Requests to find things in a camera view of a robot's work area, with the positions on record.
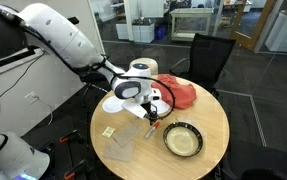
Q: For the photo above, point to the cream utility cart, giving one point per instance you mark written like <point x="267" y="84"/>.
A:
<point x="191" y="23"/>

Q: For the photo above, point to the blue bin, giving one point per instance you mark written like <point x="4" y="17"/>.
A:
<point x="160" y="32"/>

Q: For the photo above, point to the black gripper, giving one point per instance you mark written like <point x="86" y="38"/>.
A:
<point x="150" y="109"/>

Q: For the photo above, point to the black robot mounting board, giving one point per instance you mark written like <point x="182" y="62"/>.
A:
<point x="54" y="158"/>

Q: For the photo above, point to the large black mesh office chair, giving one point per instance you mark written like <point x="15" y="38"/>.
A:
<point x="211" y="58"/>

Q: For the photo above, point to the gray napkin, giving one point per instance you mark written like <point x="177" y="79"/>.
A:
<point x="126" y="134"/>
<point x="119" y="152"/>

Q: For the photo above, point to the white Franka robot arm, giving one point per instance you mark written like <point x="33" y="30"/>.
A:
<point x="59" y="36"/>

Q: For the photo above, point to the gray marker with orange cap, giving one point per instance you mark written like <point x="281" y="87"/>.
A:
<point x="152" y="130"/>

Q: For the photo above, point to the black wall rail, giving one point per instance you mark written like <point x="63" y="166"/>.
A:
<point x="13" y="60"/>

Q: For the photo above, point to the white wall outlet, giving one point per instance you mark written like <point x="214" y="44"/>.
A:
<point x="31" y="97"/>

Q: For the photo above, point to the dark bowl with cream inside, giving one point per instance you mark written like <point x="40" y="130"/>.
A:
<point x="183" y="140"/>

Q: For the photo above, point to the large white plate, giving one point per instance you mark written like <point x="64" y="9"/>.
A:
<point x="112" y="105"/>

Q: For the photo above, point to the white cabinet with cardboard box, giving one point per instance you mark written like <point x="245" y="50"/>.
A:
<point x="286" y="31"/>

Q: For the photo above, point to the red cloth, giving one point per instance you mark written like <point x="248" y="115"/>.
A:
<point x="179" y="91"/>

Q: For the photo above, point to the wooden door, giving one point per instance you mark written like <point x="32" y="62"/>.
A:
<point x="253" y="30"/>

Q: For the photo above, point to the small white plate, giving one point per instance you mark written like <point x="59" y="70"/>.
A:
<point x="163" y="107"/>

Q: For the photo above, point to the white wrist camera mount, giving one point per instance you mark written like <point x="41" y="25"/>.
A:
<point x="133" y="109"/>

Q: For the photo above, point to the white storage box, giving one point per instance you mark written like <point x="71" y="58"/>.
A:
<point x="139" y="32"/>

